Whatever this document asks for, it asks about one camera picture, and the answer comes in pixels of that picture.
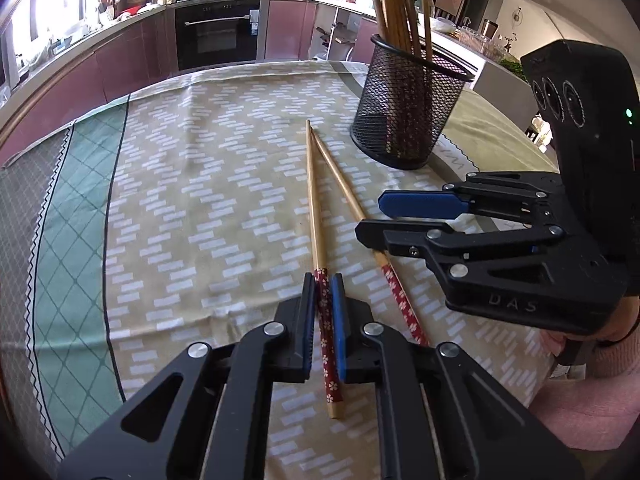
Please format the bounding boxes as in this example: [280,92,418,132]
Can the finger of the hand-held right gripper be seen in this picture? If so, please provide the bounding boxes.
[355,219,630,335]
[377,171,569,227]

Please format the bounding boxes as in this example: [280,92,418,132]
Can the red-patterned wooden chopstick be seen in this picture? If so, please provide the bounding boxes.
[305,119,347,420]
[310,125,431,348]

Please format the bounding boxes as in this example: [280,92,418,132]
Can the kitchen window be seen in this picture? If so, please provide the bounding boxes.
[5,0,103,68]

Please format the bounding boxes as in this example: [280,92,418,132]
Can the clear food container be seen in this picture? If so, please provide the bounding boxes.
[457,27,506,58]

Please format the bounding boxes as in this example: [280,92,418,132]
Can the black built-in oven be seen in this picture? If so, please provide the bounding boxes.
[174,0,263,72]

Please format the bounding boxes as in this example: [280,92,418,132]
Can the person's right forearm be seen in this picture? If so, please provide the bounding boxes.
[532,332,640,453]

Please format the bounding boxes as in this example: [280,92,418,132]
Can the pink kitchen base cabinets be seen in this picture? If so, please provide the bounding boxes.
[264,0,381,63]
[0,2,178,166]

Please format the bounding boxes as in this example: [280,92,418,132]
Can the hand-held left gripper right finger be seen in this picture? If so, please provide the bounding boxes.
[330,272,586,480]

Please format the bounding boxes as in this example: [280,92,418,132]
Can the white peninsula counter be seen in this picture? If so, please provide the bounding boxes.
[430,20,536,131]

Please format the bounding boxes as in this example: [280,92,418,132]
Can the patterned beige teal tablecloth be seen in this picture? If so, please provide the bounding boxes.
[0,60,561,480]

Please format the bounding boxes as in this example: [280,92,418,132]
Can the person's right hand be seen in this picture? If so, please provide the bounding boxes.
[587,296,640,346]

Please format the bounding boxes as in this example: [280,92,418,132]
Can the black mesh utensil holder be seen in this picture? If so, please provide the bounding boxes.
[350,34,476,171]

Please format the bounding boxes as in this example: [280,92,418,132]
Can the bunch of green herbs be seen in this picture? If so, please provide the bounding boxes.
[500,57,528,81]

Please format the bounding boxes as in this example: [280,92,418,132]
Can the black hair tie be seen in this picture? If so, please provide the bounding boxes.
[597,325,640,350]

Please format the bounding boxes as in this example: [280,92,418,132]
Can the bunch of wooden chopsticks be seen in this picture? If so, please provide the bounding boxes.
[361,0,436,158]

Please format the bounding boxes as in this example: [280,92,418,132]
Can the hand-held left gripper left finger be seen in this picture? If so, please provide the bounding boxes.
[57,272,317,480]

